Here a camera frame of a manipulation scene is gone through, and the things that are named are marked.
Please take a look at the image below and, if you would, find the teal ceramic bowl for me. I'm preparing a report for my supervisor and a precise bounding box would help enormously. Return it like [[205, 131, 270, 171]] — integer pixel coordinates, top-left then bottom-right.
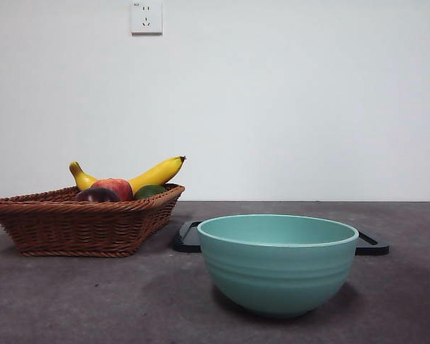
[[196, 214, 360, 319]]

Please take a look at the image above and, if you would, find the dark purple plum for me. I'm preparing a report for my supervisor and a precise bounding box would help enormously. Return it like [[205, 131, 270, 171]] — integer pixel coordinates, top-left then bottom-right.
[[74, 186, 122, 203]]

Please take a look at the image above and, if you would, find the yellow banana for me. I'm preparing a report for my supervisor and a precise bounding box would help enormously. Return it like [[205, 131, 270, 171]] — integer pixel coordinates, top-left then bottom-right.
[[68, 155, 187, 196]]

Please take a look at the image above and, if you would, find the green avocado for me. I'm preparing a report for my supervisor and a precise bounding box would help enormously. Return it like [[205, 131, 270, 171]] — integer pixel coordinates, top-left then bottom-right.
[[133, 183, 167, 201]]

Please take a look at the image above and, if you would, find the dark rectangular tray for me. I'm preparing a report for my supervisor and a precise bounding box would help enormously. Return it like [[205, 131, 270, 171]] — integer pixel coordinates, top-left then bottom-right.
[[172, 220, 391, 256]]

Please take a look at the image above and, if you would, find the red yellow apple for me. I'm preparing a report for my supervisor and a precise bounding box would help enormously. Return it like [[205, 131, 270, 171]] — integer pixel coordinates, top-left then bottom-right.
[[90, 178, 134, 202]]

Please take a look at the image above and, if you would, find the brown wicker basket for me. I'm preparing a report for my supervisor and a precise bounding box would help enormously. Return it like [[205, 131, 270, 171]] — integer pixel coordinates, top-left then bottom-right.
[[0, 183, 186, 258]]

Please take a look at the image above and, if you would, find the white wall socket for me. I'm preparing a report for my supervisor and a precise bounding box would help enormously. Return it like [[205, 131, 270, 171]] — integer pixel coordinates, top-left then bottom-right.
[[130, 1, 163, 36]]

